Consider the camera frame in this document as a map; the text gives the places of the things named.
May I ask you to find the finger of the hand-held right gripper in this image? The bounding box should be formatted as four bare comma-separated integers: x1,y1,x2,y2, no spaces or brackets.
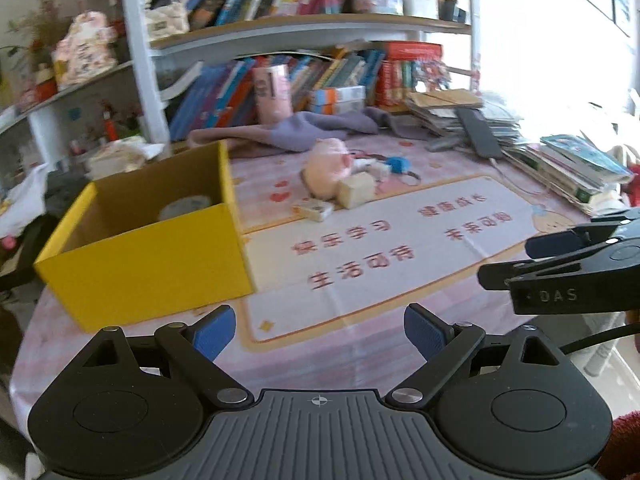
525,225,626,262
477,242,617,291

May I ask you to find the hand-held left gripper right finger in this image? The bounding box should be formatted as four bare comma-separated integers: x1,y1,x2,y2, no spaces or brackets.
384,303,569,407

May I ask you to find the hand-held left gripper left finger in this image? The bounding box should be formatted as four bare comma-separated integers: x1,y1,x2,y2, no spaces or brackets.
80,304,255,409

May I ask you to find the yellow cardboard box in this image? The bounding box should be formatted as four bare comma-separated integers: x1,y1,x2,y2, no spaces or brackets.
34,140,257,333

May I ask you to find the pink plush pig toy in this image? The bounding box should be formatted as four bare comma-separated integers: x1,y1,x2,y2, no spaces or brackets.
300,137,373,200

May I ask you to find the small black container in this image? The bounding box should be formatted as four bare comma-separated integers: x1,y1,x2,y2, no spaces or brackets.
439,0,471,23

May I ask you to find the white mat with red characters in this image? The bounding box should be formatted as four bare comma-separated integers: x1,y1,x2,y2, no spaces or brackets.
240,175,591,356

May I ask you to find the stack of workbooks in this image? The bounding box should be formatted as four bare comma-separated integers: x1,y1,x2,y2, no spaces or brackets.
500,134,636,216

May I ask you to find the white tape roll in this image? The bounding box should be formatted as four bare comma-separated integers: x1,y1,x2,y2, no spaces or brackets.
157,195,213,223

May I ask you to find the black power bank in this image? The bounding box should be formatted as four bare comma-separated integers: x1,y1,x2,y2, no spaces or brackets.
456,107,503,158

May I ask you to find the small printed box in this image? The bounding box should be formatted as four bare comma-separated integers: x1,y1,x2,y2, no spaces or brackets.
291,198,335,223

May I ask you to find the beige block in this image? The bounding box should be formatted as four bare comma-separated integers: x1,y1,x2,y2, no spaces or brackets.
336,172,377,209

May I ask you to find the red fuzzy garment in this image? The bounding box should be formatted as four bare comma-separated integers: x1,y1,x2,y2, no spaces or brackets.
611,410,640,480

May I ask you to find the stack of papers and notebooks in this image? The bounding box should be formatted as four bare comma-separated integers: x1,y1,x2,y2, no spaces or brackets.
404,89,523,151

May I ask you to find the white plastic bag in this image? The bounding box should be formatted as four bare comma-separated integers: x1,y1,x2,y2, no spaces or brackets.
87,136,166,176

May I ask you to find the dark cloth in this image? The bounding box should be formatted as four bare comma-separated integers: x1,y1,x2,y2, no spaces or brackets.
0,172,91,291

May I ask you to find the purple cloth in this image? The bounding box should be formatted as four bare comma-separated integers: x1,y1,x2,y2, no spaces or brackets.
187,106,431,155

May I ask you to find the red boxed book set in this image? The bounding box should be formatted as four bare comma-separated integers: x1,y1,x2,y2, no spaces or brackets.
375,41,451,109

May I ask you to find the red tassel ornament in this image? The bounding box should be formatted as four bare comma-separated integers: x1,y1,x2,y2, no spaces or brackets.
102,102,121,143

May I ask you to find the orange and white carton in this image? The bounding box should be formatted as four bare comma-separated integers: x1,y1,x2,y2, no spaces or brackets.
307,101,367,116
309,86,367,105

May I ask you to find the row of leaning books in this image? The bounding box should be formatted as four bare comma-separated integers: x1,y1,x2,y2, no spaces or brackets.
167,49,388,143

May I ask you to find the pink cylindrical device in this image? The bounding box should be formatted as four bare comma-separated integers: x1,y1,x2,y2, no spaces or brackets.
251,64,293,125

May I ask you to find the white pen holder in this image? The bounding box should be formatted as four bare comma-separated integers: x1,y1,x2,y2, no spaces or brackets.
401,0,441,20

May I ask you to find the pink floral bag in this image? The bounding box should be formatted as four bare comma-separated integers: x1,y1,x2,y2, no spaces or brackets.
51,11,120,86

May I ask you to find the white pearl handbag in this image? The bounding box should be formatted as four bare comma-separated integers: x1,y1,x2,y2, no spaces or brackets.
142,0,191,41

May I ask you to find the dried flower bunch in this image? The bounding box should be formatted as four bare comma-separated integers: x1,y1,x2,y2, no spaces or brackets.
0,0,66,76

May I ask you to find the black cable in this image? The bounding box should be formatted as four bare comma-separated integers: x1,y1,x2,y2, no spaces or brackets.
557,322,640,353

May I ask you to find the blue keychain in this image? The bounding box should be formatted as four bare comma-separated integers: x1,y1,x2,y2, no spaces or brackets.
385,156,422,181

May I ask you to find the white shelf frame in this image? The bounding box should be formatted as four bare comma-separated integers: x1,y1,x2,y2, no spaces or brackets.
0,0,481,171

